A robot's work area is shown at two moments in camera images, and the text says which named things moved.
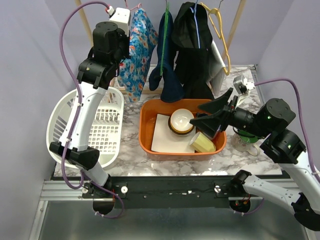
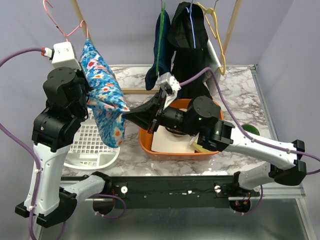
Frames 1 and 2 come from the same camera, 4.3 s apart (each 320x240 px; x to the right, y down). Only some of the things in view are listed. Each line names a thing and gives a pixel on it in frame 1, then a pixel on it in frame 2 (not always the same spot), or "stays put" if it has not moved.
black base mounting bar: x=165 y=192 stays put
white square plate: x=165 y=141 stays put
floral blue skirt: x=143 y=38 -> x=105 y=99
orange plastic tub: x=148 y=111 stays put
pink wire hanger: x=134 y=7 -> x=58 y=28
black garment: x=192 y=35 stays put
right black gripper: x=210 y=123 -> x=146 y=115
